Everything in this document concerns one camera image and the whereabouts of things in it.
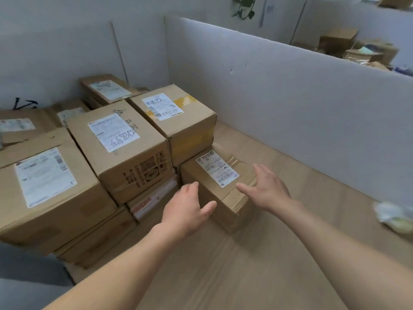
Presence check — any person's left hand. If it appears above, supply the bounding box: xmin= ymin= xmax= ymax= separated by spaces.
xmin=160 ymin=181 xmax=218 ymax=241

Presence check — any person's right hand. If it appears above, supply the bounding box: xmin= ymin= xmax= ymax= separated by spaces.
xmin=236 ymin=163 xmax=305 ymax=214

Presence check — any worn parcel barcode label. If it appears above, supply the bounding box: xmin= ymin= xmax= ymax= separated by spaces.
xmin=180 ymin=146 xmax=259 ymax=235

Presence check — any pile of parcels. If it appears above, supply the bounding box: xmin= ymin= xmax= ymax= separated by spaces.
xmin=0 ymin=73 xmax=217 ymax=268

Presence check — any person's right forearm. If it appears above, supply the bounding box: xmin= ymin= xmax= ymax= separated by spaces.
xmin=284 ymin=203 xmax=413 ymax=310

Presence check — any person's left forearm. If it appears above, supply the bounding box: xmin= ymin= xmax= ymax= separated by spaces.
xmin=43 ymin=224 xmax=191 ymax=310

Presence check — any heap of brown cartons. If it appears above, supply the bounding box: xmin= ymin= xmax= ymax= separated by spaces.
xmin=317 ymin=27 xmax=401 ymax=71

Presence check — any green potted trailing plant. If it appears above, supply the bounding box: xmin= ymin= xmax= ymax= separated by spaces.
xmin=232 ymin=0 xmax=268 ymax=20

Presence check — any plain brown carton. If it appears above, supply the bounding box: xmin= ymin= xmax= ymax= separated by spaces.
xmin=377 ymin=0 xmax=413 ymax=10

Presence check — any white paper wall notice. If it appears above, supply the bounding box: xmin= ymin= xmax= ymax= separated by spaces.
xmin=258 ymin=0 xmax=275 ymax=28

